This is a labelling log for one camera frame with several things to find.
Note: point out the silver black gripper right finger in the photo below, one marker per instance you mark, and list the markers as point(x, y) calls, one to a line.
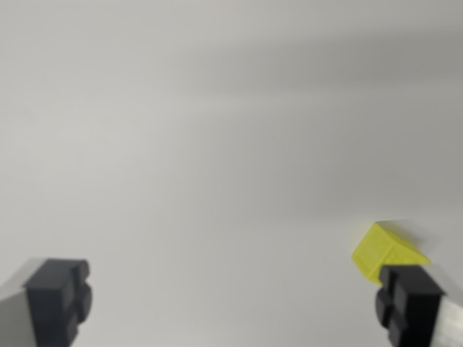
point(412, 307)

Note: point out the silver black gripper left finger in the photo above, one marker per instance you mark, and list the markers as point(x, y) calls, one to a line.
point(50, 303)

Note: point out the yellow plastic cube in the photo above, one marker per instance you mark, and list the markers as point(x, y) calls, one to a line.
point(380, 251)

